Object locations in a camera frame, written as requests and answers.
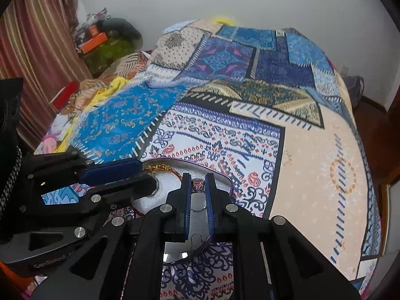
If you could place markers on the purple bag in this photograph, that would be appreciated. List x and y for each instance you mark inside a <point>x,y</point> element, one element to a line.
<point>354,87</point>

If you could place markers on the green cloth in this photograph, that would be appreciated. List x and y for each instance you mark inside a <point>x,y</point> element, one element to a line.
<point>106,53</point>

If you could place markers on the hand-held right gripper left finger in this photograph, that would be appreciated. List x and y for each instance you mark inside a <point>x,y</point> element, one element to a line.
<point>186,200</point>

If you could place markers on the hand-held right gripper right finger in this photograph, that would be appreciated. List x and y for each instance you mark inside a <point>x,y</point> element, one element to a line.
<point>208,204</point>

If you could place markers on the orange floral cloth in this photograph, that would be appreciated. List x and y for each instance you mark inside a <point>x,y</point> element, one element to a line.
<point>84,97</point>

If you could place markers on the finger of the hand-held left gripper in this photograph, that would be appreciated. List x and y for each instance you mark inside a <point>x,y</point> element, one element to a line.
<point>109,169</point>
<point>131,189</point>

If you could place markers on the pink printed sheet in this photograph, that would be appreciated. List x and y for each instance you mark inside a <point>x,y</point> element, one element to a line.
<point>51,137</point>

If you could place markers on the yellow cloth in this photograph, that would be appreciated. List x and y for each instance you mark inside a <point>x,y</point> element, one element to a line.
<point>115,86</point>

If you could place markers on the dark grey pillow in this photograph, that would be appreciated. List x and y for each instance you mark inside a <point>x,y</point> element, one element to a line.
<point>122,26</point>

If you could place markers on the small orange box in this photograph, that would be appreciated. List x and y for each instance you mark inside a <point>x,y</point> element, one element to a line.
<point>92,30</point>

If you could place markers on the long orange box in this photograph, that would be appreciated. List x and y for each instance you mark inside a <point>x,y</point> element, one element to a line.
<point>93,42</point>

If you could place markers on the heart-shaped tin jewelry box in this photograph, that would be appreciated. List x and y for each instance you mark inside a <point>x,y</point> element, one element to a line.
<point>165,183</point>

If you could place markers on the red box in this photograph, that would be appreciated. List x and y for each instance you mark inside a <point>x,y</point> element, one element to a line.
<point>64,95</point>

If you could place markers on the patchwork printed bedspread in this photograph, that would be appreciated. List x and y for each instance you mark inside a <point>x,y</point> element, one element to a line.
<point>281,131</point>

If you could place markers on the striped curtain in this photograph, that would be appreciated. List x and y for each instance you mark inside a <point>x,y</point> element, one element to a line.
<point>37,37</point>

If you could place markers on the brown leaf-print cloth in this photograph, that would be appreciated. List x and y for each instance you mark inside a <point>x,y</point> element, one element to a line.
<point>125,65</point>

